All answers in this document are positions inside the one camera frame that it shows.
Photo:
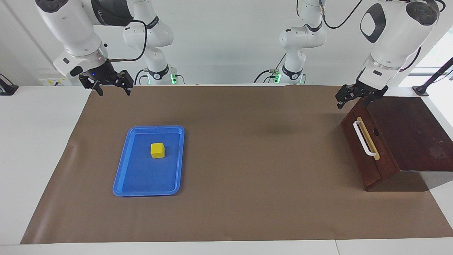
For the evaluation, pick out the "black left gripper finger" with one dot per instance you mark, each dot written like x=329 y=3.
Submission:
x=347 y=94
x=376 y=97

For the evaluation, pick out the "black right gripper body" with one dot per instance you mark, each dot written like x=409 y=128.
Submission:
x=102 y=72

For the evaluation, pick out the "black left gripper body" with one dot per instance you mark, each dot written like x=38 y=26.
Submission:
x=368 y=90

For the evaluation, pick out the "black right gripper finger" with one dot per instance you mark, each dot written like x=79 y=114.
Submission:
x=88 y=80
x=126 y=79

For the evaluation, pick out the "dark wooden drawer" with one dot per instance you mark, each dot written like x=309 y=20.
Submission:
x=378 y=170

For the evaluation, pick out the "yellow cube block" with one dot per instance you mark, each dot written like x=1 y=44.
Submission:
x=158 y=150

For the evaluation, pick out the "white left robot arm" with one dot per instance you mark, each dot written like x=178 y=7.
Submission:
x=393 y=39

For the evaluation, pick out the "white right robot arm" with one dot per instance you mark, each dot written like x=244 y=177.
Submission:
x=70 y=28

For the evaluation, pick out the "dark wooden drawer cabinet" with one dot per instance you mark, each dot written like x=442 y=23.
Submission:
x=414 y=134

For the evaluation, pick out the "black stand with base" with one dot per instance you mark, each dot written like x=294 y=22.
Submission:
x=433 y=76

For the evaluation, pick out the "black device on table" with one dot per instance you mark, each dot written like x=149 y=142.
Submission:
x=7 y=88

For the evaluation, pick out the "blue plastic tray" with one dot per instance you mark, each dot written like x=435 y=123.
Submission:
x=148 y=177

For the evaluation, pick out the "brown paper table mat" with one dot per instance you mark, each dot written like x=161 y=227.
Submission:
x=247 y=177

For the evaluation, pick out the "white wall socket box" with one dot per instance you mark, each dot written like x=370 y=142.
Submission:
x=55 y=79

